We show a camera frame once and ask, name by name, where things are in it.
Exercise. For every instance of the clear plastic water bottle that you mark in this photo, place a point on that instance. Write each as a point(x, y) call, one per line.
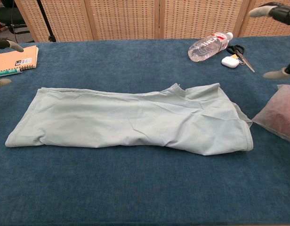
point(206, 48)

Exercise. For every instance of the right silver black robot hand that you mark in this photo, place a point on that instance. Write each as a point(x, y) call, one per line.
point(284, 11)

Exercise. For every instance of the blue table mat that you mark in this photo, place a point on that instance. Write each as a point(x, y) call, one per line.
point(135, 188)

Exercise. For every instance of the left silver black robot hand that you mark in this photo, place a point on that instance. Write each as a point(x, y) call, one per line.
point(3, 44)

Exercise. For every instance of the green marker pen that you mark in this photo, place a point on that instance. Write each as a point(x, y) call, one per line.
point(6, 73)

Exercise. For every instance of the wooden rattan folding screen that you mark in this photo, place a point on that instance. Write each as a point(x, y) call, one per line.
point(123, 18)

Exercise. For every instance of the light green t-shirt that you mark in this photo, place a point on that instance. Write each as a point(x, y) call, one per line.
point(123, 117)

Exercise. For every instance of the frosted bag with red garment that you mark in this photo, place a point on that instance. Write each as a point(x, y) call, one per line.
point(279, 113)

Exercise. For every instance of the black office chair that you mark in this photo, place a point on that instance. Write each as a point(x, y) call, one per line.
point(8, 15)

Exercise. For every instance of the white earbuds case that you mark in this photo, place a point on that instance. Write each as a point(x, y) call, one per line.
point(229, 62)

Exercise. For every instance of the brown spiral notebook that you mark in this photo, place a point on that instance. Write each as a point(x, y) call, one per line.
point(10, 60)

